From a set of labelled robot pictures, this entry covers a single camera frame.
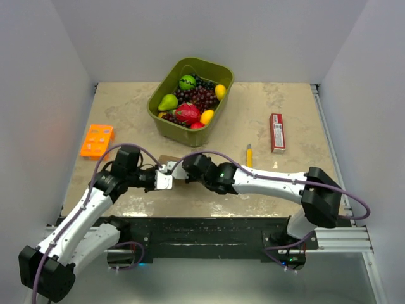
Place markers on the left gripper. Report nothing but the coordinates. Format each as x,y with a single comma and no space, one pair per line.
147,189

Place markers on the brown cardboard express box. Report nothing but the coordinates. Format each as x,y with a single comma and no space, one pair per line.
163,159

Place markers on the yellow utility knife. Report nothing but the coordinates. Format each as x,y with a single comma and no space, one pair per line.
249,156

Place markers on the olive green plastic basin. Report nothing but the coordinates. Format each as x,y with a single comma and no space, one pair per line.
207,71

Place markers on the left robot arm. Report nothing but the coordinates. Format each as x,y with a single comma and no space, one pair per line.
50,268

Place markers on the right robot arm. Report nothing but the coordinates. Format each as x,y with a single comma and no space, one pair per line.
315,191

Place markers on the orange plastic box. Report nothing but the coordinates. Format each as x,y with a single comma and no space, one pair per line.
97,140

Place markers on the red apple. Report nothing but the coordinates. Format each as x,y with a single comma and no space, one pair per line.
197,125

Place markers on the red dragon fruit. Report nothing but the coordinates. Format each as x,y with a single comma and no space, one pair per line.
187,113

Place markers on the green pear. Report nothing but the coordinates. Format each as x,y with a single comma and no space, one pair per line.
168,102

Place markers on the orange yellow mango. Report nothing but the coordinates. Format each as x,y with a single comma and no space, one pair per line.
206,116

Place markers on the purple grape bunch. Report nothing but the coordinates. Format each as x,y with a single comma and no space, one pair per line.
202,98

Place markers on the green striped ball fruit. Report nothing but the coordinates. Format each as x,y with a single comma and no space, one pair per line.
187,82

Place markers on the dark black grape bunch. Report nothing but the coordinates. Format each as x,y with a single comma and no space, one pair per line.
206,84

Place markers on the yellow lemon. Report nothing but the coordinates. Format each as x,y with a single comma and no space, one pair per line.
220,91

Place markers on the red rectangular carton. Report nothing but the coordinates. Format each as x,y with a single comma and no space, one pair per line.
277,136

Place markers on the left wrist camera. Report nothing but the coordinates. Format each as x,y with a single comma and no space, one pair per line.
163,178

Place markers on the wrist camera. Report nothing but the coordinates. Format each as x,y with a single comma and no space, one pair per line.
163,178
176,170

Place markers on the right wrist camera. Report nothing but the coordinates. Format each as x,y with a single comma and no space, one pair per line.
176,170

